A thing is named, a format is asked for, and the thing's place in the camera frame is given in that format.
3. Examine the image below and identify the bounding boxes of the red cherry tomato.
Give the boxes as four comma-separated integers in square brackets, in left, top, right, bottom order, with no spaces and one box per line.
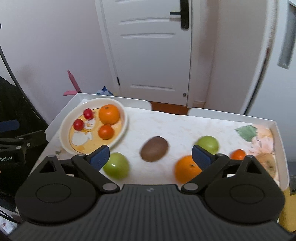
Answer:
[83,108,94,121]
[73,118,84,131]

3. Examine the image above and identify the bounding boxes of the yellowish russet apple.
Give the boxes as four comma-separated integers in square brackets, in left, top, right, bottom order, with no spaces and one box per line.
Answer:
[256,153,276,178]

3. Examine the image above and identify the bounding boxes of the large orange tangerine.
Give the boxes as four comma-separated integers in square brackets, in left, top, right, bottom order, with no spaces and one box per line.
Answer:
[98,104,120,125]

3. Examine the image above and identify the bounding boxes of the green apple right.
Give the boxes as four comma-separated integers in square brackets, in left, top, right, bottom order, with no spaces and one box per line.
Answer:
[195,136,220,155]

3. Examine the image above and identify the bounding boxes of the green apple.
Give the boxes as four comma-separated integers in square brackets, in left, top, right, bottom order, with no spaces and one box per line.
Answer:
[195,136,220,155]
[103,153,130,180]

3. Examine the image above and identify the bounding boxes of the orange with stem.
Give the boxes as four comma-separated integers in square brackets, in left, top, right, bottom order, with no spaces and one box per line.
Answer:
[174,155,202,184]

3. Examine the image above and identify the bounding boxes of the green apple left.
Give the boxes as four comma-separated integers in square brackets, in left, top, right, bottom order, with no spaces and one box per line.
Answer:
[103,153,130,180]

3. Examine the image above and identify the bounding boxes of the small orange kumquat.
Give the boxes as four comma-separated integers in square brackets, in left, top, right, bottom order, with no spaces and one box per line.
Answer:
[230,149,246,160]

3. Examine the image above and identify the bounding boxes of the orange in plate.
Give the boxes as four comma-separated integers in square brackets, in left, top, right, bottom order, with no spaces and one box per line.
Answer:
[98,125,114,140]

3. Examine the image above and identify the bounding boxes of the black stand pole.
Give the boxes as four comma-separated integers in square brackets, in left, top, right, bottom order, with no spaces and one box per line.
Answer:
[0,46,49,129]

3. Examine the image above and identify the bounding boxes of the brown kiwi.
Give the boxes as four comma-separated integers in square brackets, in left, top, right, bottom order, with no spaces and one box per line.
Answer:
[140,136,169,162]

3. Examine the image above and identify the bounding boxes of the blue plastic bag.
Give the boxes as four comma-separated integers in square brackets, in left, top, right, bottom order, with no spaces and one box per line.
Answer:
[96,86,114,96]

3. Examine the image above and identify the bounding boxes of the white cabinet side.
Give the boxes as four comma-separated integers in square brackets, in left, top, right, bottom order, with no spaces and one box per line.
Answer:
[245,1,295,162]

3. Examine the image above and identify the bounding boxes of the white panel door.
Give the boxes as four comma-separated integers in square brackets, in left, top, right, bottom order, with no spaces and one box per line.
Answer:
[95,1,192,105]

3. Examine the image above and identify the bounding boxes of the pink broom handle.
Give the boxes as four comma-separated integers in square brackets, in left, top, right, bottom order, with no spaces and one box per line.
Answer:
[63,70,82,96]

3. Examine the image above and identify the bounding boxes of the black door lock handle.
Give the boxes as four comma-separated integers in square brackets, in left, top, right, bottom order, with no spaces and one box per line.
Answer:
[170,0,189,30]

